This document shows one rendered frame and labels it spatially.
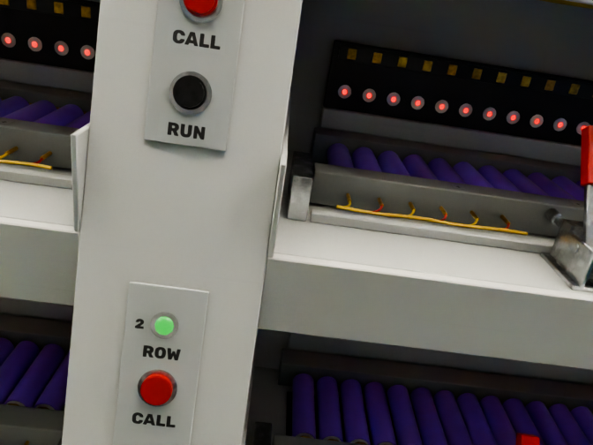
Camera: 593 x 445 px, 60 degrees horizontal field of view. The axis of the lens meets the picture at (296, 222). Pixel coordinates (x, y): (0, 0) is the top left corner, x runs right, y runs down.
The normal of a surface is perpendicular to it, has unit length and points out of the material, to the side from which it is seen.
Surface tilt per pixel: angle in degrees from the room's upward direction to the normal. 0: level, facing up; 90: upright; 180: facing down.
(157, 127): 90
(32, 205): 17
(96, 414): 90
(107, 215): 90
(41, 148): 107
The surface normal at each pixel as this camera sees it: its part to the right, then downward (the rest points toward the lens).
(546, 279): 0.15, -0.90
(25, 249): 0.00, 0.42
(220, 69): 0.04, 0.14
